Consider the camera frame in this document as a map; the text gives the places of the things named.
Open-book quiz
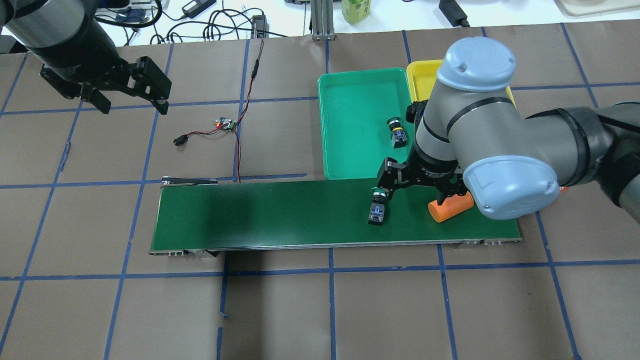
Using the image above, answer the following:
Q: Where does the green tea bottle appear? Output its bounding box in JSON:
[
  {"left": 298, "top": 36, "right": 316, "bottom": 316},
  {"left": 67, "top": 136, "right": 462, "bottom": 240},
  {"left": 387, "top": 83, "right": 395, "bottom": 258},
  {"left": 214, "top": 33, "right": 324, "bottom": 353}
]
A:
[{"left": 341, "top": 0, "right": 371, "bottom": 24}]

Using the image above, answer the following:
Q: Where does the green push button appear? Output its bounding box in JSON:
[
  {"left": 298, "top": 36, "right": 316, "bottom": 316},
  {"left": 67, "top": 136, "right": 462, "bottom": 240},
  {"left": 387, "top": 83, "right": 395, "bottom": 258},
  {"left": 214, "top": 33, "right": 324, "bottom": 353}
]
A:
[
  {"left": 386, "top": 116, "right": 408, "bottom": 149},
  {"left": 368, "top": 187, "right": 387, "bottom": 226}
]

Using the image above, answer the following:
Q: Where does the aluminium frame post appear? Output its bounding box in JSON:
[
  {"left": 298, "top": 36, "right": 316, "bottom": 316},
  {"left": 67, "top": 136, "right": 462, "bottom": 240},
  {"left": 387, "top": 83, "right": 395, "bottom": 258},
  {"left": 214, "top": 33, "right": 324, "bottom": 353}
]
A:
[{"left": 310, "top": 0, "right": 336, "bottom": 42}]

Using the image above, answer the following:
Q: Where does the black power adapter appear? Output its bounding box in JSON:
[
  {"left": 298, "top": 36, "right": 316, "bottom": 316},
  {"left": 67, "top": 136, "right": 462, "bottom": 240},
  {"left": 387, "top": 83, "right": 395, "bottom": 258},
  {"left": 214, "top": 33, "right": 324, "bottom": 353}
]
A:
[{"left": 438, "top": 0, "right": 471, "bottom": 28}]

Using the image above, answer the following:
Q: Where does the green conveyor belt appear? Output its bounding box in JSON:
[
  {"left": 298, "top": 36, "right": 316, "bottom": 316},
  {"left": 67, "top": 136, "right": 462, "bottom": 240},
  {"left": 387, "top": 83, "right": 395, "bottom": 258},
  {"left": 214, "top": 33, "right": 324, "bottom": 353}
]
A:
[{"left": 149, "top": 177, "right": 522, "bottom": 256}]

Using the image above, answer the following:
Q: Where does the yellow plastic tray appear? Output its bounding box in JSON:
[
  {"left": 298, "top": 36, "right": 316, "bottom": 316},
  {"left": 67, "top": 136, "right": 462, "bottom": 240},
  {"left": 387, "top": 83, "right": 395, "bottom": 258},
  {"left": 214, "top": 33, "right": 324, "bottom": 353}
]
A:
[{"left": 406, "top": 57, "right": 517, "bottom": 108}]

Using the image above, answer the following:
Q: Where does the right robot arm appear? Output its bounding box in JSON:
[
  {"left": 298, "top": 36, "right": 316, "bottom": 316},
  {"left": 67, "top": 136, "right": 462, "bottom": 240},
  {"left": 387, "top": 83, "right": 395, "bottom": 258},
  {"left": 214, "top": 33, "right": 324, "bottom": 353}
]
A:
[{"left": 369, "top": 36, "right": 639, "bottom": 225}]

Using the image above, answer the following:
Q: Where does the green plastic tray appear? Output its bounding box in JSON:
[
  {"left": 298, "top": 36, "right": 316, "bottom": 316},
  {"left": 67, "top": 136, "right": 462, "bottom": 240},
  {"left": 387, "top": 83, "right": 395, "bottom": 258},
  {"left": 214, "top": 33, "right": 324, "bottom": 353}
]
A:
[{"left": 317, "top": 67, "right": 415, "bottom": 180}]

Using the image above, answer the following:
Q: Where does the small controller circuit board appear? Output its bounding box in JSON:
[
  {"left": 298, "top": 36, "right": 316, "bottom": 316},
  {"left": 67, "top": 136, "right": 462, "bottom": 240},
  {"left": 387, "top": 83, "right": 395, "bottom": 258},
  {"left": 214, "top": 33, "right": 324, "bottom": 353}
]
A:
[{"left": 214, "top": 117, "right": 239, "bottom": 133}]

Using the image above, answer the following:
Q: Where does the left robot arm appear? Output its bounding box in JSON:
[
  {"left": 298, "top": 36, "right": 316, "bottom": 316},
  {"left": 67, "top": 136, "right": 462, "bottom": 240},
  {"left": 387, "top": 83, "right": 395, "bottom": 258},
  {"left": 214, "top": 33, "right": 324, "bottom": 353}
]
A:
[{"left": 1, "top": 0, "right": 172, "bottom": 116}]

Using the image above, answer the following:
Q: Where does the plain orange cylinder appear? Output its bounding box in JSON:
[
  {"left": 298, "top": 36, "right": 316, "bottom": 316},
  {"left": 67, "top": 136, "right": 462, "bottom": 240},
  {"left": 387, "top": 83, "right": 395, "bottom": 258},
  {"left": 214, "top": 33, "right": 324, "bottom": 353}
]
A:
[{"left": 427, "top": 193, "right": 474, "bottom": 223}]

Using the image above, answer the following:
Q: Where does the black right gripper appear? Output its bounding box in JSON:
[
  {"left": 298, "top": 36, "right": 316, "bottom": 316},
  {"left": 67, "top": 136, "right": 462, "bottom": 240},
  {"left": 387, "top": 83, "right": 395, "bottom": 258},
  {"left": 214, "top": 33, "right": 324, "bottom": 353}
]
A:
[{"left": 376, "top": 150, "right": 469, "bottom": 207}]

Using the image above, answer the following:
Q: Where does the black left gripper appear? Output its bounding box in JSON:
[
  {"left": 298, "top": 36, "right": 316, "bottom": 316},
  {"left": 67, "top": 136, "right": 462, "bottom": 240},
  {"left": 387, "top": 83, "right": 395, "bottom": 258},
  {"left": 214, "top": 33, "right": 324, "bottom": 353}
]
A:
[{"left": 39, "top": 55, "right": 172, "bottom": 116}]

